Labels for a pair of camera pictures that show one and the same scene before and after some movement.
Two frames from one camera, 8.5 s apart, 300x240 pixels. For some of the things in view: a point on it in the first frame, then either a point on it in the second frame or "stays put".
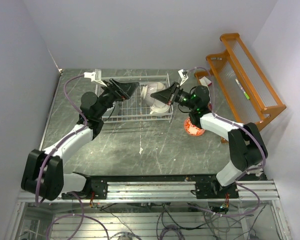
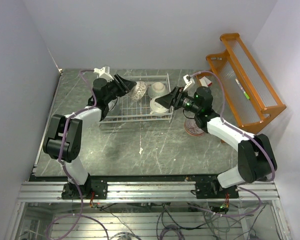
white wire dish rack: (141, 107) stays put
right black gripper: (165, 95) to (166, 100)
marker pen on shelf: (243, 91) stays put
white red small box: (204, 81) stays put
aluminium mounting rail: (250, 191) stays put
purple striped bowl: (152, 88) to (191, 127)
